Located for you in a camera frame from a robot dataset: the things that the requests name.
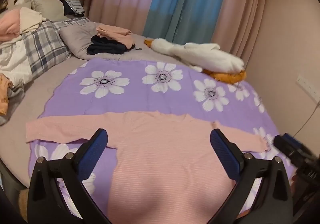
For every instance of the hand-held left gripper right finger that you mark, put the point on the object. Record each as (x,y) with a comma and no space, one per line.
(223,154)

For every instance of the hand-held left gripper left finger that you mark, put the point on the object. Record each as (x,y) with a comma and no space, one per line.
(96,149)

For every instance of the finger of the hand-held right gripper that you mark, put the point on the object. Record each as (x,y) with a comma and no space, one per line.
(285,142)

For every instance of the pink ribbed sweater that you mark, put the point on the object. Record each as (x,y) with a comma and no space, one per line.
(162,154)

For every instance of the peach and navy clothes pile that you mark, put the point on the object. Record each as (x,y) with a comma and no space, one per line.
(107,46)

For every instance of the folded peach clothes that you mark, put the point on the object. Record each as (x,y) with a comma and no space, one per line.
(115,33)

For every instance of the purple floral blanket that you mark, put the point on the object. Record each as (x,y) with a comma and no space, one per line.
(150,99)

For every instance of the mauve bed sheet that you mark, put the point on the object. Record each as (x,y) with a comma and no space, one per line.
(30,104)

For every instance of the beige fuzzy cloth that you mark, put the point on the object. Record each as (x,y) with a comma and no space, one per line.
(23,204)

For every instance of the grey garment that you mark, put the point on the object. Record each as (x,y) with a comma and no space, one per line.
(15,96)

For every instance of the white goose plush toy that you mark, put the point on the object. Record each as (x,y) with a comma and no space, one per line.
(200,56)

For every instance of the orange garment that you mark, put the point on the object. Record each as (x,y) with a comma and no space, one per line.
(3,96)

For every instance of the grey quilted pillow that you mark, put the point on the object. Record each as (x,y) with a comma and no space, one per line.
(75,39)

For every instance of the beige pink curtain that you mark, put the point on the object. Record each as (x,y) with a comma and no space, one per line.
(242,9)

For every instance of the striped blue pillow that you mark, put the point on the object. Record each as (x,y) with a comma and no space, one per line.
(75,6)

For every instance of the cream garment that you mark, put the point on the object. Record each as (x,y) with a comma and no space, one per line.
(28,18)

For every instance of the beige pillow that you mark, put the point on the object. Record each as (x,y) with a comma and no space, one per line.
(48,9)

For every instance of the pink crumpled garment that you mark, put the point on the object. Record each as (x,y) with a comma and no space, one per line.
(8,26)

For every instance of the blue curtain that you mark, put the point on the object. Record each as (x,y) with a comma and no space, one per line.
(185,1)

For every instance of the white wall socket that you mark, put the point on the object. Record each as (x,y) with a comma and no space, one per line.
(308,88)

